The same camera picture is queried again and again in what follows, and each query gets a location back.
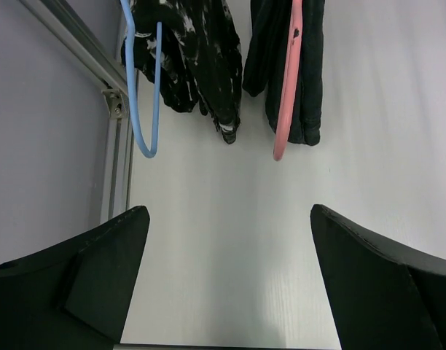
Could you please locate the blue wire hanger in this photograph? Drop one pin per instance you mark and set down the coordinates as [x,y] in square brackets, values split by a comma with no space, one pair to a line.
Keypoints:
[147,152]

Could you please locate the black trousers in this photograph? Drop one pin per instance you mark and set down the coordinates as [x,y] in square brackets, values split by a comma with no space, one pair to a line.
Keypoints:
[264,67]

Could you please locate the black white patterned garment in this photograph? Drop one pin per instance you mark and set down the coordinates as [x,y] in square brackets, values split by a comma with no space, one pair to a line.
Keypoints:
[201,62]

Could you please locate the aluminium frame post left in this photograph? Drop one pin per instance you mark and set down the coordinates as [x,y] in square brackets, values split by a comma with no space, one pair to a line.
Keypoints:
[65,24]

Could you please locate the pink wire hanger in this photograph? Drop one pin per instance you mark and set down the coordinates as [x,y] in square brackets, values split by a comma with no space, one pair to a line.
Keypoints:
[290,75]

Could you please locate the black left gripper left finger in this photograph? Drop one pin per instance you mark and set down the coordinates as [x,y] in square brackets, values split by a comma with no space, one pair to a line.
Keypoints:
[75,294]

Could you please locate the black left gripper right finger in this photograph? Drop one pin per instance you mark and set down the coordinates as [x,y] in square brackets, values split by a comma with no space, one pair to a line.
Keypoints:
[383,294]

